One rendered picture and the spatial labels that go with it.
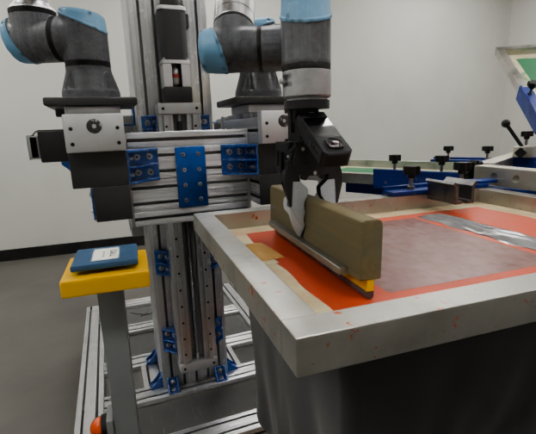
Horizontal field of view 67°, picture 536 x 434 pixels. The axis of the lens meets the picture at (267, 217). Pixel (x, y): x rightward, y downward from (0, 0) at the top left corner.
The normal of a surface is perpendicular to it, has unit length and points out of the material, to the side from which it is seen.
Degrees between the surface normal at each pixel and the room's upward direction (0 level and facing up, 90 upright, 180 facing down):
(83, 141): 90
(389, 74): 90
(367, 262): 90
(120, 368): 90
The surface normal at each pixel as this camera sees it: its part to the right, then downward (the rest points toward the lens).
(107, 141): 0.36, 0.18
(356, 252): -0.96, 0.07
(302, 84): -0.24, 0.21
